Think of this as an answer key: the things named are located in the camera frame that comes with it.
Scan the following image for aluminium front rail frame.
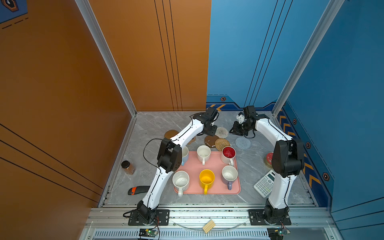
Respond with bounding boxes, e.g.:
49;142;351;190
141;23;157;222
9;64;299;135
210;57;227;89
79;205;343;240

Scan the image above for white mug red inside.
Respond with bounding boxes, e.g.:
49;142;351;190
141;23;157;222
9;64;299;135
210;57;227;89
221;146;236;166

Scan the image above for yellow mug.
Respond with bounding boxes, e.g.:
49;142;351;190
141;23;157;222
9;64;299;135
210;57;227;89
199;169;215;195

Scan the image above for spice jar black lid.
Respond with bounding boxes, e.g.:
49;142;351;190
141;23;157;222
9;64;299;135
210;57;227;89
121;160;136;175

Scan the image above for small wooden block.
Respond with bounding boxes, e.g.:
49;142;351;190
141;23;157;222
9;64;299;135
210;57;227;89
202;219;216;234

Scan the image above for white mug back middle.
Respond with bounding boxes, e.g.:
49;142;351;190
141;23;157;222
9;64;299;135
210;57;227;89
197;145;211;166

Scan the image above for white scientific calculator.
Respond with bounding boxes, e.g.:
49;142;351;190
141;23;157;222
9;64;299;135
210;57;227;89
253;170;275;198

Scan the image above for grey aluminium corner post left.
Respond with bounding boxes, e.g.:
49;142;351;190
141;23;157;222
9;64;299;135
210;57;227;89
75;0;137;117

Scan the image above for chipped brown wooden coaster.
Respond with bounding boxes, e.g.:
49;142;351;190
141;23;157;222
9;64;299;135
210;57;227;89
205;135;219;148

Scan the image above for circuit board right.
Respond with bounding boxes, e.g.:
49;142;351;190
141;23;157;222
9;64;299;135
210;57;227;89
267;229;291;240

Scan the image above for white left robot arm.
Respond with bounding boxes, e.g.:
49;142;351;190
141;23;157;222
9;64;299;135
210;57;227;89
137;114;217;225

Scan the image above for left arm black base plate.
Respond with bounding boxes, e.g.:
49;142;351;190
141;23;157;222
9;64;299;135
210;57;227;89
128;209;170;227

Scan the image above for round brown wooden coaster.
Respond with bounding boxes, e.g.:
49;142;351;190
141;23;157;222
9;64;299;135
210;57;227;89
164;130;179;139

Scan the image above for light blue mug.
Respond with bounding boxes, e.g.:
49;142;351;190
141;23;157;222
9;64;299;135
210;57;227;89
182;147;189;166

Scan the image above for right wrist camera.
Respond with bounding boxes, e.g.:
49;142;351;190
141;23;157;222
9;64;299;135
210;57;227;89
236;106;258;123

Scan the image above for light blue woven coaster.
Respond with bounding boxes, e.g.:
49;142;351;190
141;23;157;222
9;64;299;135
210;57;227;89
235;137;252;150

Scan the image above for grey aluminium corner post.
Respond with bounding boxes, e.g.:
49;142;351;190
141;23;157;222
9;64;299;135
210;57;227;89
75;0;137;117
272;0;345;117

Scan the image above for orange black utility knife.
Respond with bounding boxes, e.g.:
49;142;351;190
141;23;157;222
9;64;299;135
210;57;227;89
128;186;150;196

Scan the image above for lilac mug white inside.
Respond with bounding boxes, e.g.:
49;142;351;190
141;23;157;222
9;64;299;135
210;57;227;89
221;165;238;191

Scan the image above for green circuit board left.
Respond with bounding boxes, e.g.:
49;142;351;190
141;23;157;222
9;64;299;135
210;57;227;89
138;229;159;240

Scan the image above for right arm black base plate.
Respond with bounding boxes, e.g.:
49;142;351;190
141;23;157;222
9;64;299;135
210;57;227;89
248;208;292;226

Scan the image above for paw shaped cork coaster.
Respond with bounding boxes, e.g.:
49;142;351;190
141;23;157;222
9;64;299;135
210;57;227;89
188;137;196;145

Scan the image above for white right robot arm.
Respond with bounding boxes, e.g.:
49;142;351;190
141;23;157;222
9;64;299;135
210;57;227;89
230;113;305;225

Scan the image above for tan rattan coaster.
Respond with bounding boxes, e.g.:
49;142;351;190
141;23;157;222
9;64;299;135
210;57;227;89
215;138;231;151

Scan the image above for cream multicolour woven coaster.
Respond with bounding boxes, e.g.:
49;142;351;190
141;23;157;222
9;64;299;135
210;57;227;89
215;127;229;139

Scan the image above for white mug front left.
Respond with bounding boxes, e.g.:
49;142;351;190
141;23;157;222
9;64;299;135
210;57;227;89
172;171;190;197

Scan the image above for pink plastic tray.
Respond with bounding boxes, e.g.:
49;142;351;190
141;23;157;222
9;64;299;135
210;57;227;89
178;151;241;195

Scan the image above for grey aluminium corner post right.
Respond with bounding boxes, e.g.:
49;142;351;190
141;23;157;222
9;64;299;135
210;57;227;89
272;0;345;117

